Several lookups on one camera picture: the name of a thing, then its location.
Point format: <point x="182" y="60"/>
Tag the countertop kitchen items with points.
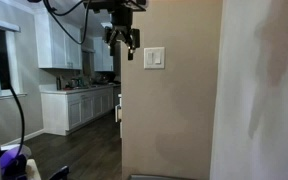
<point x="85" y="82"/>

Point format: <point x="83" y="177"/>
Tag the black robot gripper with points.
<point x="121" y="20"/>

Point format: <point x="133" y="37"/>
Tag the dark window with white frame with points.
<point x="10" y="76"/>

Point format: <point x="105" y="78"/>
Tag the white rocker switch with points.
<point x="157" y="58"/>
<point x="150" y="58"/>

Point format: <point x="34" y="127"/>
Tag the purple object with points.
<point x="13" y="161"/>

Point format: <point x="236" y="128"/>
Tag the white far upper cabinet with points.
<point x="103" y="61"/>

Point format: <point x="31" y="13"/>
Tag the white upper kitchen cabinet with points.
<point x="54" y="47"/>

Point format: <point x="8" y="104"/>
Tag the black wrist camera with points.
<point x="135" y="38"/>

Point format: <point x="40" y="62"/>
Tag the white lower kitchen cabinets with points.
<point x="65" y="111"/>

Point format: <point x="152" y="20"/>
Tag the white double light switch plate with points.
<point x="154" y="50"/>

